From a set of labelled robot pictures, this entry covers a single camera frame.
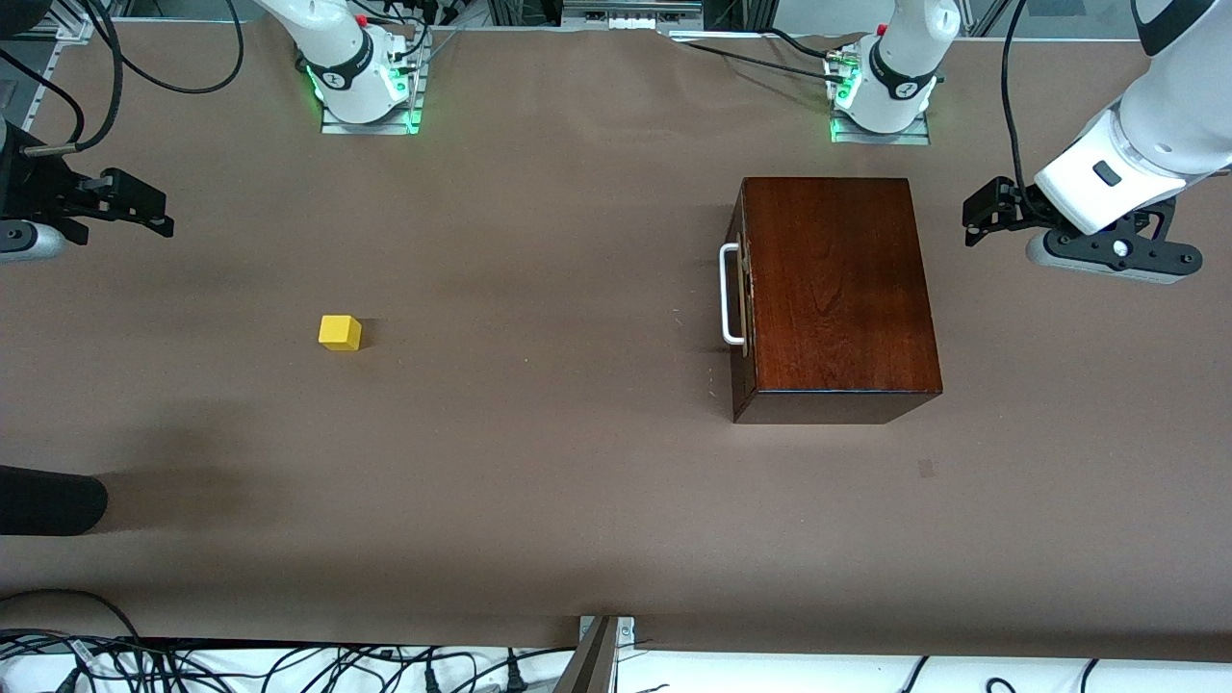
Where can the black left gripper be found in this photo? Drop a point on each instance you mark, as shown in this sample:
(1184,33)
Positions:
(1022,206)

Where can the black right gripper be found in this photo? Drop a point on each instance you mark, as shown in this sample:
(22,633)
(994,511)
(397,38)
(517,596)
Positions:
(29,185)

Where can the yellow block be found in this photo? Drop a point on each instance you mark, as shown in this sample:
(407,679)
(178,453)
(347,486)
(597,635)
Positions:
(339,333)

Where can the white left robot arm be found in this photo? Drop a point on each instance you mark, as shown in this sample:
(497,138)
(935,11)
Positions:
(1155,115)

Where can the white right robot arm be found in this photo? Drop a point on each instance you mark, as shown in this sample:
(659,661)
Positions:
(337,48)

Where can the dark wooden drawer case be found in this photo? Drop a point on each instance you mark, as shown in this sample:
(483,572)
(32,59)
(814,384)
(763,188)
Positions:
(837,289)

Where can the black cylinder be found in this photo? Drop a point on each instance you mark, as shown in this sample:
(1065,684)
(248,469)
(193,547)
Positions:
(48,500)

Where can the white power strip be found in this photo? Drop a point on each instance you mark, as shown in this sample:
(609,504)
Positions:
(626,17)

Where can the brown table cover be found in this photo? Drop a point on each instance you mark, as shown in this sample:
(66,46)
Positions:
(529,433)

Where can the dark grey metal pole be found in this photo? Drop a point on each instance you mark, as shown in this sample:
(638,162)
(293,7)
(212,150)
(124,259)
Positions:
(589,664)

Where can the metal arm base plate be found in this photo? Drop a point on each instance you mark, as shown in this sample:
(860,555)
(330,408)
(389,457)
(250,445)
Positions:
(337,128)
(914,138)

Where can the silver frame bracket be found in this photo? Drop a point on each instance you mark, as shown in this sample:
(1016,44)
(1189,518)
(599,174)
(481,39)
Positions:
(72,24)

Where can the black aluminium frame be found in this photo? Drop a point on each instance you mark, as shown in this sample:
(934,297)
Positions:
(525,10)

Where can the silver metal bracket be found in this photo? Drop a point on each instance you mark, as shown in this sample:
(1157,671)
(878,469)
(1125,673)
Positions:
(626,630)

